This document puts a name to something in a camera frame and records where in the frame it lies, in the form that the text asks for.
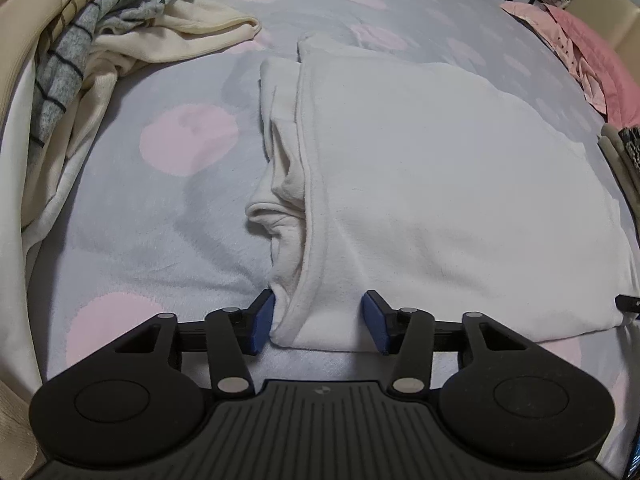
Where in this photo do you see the grey striped garment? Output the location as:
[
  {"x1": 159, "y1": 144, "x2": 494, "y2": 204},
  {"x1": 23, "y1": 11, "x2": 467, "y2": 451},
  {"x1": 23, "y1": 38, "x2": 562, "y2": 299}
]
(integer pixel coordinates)
[{"x1": 27, "y1": 0, "x2": 196, "y2": 148}]

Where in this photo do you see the folded clothes stack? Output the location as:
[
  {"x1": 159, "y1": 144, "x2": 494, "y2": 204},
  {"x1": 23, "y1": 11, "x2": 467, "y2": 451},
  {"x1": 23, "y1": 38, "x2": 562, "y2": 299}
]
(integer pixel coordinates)
[{"x1": 597, "y1": 124, "x2": 640, "y2": 186}]

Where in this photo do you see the cream garment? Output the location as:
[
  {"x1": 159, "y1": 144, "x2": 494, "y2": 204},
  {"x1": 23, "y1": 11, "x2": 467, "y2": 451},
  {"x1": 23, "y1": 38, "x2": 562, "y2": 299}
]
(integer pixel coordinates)
[{"x1": 60, "y1": 0, "x2": 261, "y2": 161}]

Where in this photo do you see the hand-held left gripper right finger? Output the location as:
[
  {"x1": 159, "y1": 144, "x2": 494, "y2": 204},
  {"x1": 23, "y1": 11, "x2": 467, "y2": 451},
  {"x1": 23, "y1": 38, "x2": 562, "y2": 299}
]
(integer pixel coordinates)
[{"x1": 362, "y1": 290, "x2": 538, "y2": 401}]

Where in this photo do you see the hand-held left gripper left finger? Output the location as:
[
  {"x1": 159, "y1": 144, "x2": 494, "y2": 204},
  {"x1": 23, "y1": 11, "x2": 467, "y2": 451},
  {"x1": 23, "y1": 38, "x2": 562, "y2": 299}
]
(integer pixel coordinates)
[{"x1": 105, "y1": 290, "x2": 277, "y2": 401}]

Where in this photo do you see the beige headboard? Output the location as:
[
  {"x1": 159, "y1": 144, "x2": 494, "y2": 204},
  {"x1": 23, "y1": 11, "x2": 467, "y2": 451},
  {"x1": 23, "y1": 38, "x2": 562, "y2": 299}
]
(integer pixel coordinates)
[{"x1": 567, "y1": 0, "x2": 640, "y2": 56}]

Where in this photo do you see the polka-dot bed blanket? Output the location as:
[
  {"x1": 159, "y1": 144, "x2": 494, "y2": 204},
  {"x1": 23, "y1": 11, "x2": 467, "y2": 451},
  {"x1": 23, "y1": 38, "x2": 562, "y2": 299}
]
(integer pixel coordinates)
[{"x1": 20, "y1": 0, "x2": 640, "y2": 461}]

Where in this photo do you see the white pile garment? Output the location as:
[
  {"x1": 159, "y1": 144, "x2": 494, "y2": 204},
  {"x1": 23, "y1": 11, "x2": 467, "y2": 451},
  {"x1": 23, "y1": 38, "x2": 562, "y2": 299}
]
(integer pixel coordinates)
[{"x1": 0, "y1": 55, "x2": 121, "y2": 401}]

